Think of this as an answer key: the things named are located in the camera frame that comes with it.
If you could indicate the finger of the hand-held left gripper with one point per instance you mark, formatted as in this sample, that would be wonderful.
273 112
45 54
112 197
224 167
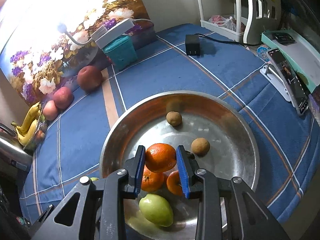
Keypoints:
46 213

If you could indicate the round steel basin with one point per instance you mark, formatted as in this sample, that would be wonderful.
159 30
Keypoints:
220 135

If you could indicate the orange tangerine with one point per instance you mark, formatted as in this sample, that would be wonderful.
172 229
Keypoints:
174 182
160 157
152 181

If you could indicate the clear bowl of produce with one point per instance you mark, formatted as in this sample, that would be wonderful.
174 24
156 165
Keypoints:
40 135

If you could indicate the green jujube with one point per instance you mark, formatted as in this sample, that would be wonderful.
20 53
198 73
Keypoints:
94 179
156 210

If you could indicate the black power adapter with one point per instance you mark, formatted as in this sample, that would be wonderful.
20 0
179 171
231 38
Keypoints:
192 45

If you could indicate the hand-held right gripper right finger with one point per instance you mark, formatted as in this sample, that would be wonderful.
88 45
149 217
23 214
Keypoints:
182 172

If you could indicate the blue round packet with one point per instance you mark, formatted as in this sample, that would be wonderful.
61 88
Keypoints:
263 52

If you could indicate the brown kiwi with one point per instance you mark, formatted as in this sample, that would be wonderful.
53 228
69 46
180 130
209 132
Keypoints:
173 118
200 146

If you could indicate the white shelf rack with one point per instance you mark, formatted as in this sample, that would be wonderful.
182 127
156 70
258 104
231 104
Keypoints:
240 5

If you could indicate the black smartphone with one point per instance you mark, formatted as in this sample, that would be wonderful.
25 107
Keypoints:
287 77

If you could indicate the yellow banana bunch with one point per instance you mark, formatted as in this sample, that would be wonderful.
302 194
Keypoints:
26 125

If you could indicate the large dark red apple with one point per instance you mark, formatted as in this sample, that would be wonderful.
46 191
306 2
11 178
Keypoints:
89 78

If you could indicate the dark storage box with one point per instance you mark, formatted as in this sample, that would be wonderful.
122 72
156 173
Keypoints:
143 35

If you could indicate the white phone stand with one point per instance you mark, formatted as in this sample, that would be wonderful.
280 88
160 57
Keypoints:
272 76

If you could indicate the teal plastic box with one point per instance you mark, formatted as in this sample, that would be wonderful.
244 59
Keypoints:
121 52

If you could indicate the teal cardboard box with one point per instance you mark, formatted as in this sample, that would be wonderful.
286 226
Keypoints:
302 55

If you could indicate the pink apple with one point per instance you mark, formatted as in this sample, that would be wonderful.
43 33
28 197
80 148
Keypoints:
50 110

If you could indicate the pink plastic bag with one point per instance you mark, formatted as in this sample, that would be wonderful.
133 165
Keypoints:
225 22

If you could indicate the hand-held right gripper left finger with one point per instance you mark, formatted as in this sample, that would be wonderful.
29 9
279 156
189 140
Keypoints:
140 172

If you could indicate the flower painting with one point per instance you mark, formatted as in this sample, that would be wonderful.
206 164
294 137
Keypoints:
37 67

